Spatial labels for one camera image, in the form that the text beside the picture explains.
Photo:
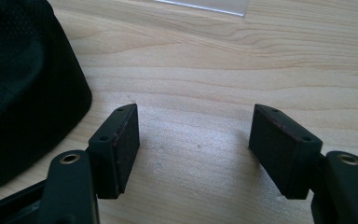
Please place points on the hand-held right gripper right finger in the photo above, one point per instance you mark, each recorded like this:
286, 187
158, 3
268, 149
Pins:
289, 158

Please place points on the clear plastic sheet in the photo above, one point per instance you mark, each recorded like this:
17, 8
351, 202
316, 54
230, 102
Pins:
209, 5

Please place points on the black mesh fabric item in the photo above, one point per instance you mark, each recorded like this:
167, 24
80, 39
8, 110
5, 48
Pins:
21, 93

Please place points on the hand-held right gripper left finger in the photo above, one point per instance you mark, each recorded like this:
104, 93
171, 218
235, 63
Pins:
115, 155

